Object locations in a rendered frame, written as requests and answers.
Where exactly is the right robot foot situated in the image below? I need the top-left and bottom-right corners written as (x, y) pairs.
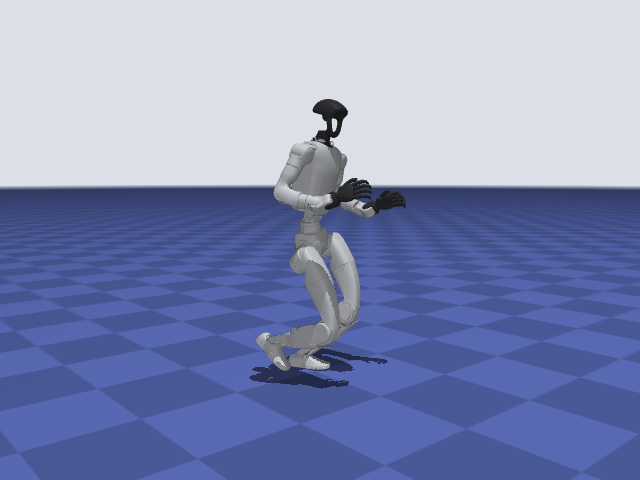
top-left (256, 332), bottom-right (291, 371)

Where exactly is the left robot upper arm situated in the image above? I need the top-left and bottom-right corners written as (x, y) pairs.
top-left (335, 153), bottom-right (347, 203)

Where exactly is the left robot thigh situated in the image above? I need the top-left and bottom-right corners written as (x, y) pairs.
top-left (322, 232), bottom-right (361, 324)

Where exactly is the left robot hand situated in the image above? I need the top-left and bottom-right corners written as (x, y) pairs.
top-left (362, 190), bottom-right (406, 215)

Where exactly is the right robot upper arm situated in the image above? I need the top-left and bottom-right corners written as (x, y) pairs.
top-left (273, 144), bottom-right (316, 205)

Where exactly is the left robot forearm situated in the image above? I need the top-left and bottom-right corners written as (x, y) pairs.
top-left (341, 199), bottom-right (375, 218)

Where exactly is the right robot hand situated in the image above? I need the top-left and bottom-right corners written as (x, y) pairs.
top-left (325, 178), bottom-right (372, 210)

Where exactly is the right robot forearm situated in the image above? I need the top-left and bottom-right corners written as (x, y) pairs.
top-left (275, 186), bottom-right (334, 213)

